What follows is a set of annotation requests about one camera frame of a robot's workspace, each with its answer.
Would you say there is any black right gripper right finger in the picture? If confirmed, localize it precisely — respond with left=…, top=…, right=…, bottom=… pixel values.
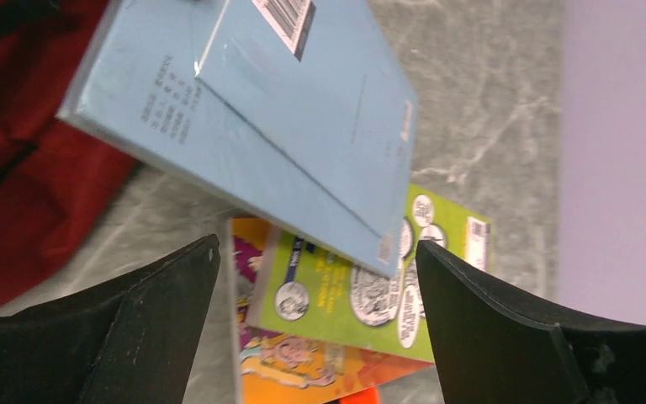
left=416, top=241, right=646, bottom=403

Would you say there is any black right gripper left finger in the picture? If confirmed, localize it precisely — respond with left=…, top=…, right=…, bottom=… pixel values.
left=0, top=235, right=220, bottom=403

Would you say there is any red backpack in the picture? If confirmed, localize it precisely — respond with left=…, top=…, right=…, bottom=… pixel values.
left=0, top=1, right=136, bottom=307

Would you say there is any light blue book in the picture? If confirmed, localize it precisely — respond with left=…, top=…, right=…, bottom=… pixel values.
left=58, top=1, right=418, bottom=276

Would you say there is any orange comic book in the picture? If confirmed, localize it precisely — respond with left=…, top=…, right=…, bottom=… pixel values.
left=225, top=218, right=430, bottom=403

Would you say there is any green comic book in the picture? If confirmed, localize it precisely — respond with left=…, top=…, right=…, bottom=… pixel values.
left=246, top=184, right=492, bottom=362

